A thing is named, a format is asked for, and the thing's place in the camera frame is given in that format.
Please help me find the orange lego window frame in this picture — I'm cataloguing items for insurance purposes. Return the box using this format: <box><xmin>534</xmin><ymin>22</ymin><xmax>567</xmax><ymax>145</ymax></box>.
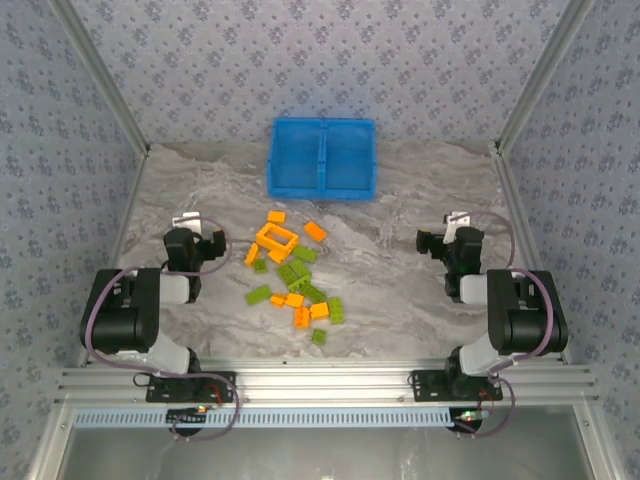
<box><xmin>256</xmin><ymin>223</ymin><xmax>300</xmax><ymax>254</ymax></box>

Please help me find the blue divided plastic bin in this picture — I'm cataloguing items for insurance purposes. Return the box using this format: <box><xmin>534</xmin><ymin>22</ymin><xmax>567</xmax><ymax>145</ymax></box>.
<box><xmin>266</xmin><ymin>116</ymin><xmax>378</xmax><ymax>202</ymax></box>

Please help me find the black controller board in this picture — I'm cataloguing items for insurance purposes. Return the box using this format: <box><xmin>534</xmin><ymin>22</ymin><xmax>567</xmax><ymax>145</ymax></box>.
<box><xmin>451</xmin><ymin>406</ymin><xmax>489</xmax><ymax>427</ymax></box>
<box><xmin>166</xmin><ymin>406</ymin><xmax>209</xmax><ymax>427</ymax></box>

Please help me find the aluminium extrusion beam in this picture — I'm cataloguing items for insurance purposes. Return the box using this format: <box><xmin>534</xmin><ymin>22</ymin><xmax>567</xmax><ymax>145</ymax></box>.
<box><xmin>53</xmin><ymin>357</ymin><xmax>601</xmax><ymax>405</ymax></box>

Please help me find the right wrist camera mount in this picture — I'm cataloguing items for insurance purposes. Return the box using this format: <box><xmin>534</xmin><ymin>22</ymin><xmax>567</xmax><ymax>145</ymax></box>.
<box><xmin>446</xmin><ymin>210</ymin><xmax>472</xmax><ymax>242</ymax></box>

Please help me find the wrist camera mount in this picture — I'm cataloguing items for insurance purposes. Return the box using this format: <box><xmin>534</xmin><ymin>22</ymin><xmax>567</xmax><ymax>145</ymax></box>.
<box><xmin>446</xmin><ymin>210</ymin><xmax>472</xmax><ymax>242</ymax></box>
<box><xmin>172</xmin><ymin>212</ymin><xmax>202</xmax><ymax>234</ymax></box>

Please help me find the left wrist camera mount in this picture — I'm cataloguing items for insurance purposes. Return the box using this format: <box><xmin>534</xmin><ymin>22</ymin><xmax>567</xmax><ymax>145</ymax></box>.
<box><xmin>172</xmin><ymin>212</ymin><xmax>202</xmax><ymax>234</ymax></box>

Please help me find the aluminium table side rail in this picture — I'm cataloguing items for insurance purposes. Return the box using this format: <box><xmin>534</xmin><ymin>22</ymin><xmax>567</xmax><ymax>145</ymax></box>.
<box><xmin>488</xmin><ymin>142</ymin><xmax>575</xmax><ymax>365</ymax></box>
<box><xmin>75</xmin><ymin>143</ymin><xmax>152</xmax><ymax>367</ymax></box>

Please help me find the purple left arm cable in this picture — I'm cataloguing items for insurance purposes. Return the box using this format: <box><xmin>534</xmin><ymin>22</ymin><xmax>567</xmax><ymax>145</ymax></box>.
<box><xmin>81</xmin><ymin>215</ymin><xmax>242</xmax><ymax>444</ymax></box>

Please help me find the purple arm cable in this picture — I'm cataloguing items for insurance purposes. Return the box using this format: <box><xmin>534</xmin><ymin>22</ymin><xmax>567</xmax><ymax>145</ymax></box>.
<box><xmin>81</xmin><ymin>215</ymin><xmax>242</xmax><ymax>444</ymax></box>
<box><xmin>449</xmin><ymin>209</ymin><xmax>559</xmax><ymax>439</ymax></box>

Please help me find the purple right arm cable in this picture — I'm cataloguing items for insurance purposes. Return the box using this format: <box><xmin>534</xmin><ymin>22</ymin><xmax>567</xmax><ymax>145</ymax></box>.
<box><xmin>449</xmin><ymin>209</ymin><xmax>559</xmax><ymax>439</ymax></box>

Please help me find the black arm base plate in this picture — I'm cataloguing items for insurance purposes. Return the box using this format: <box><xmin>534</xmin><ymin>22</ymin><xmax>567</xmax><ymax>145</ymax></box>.
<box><xmin>145</xmin><ymin>371</ymin><xmax>237</xmax><ymax>404</ymax></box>
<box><xmin>409</xmin><ymin>368</ymin><xmax>504</xmax><ymax>404</ymax></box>

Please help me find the aluminium frame post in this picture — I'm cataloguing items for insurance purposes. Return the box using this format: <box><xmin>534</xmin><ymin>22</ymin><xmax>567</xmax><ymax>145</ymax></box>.
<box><xmin>493</xmin><ymin>0</ymin><xmax>596</xmax><ymax>154</ymax></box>

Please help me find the slotted white cable duct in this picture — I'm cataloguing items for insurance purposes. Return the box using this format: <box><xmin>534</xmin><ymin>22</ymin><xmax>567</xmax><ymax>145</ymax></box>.
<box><xmin>72</xmin><ymin>405</ymin><xmax>464</xmax><ymax>430</ymax></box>

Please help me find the aluminium frame leg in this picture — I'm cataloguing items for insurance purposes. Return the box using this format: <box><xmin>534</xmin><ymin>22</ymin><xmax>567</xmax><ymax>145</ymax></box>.
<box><xmin>27</xmin><ymin>403</ymin><xmax>77</xmax><ymax>480</ymax></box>
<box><xmin>573</xmin><ymin>403</ymin><xmax>619</xmax><ymax>480</ymax></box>

